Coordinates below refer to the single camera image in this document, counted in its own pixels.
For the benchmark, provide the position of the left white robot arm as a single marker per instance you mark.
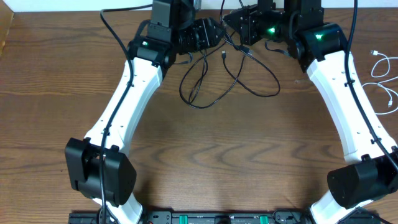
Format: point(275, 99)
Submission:
point(98, 165)

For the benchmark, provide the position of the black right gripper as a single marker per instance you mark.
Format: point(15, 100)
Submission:
point(247, 30)

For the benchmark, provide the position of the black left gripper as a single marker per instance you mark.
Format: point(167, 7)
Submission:
point(205, 33)

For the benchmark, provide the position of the cardboard box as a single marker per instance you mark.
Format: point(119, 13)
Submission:
point(6, 18)

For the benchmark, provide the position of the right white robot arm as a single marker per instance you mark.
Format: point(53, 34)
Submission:
point(324, 54)

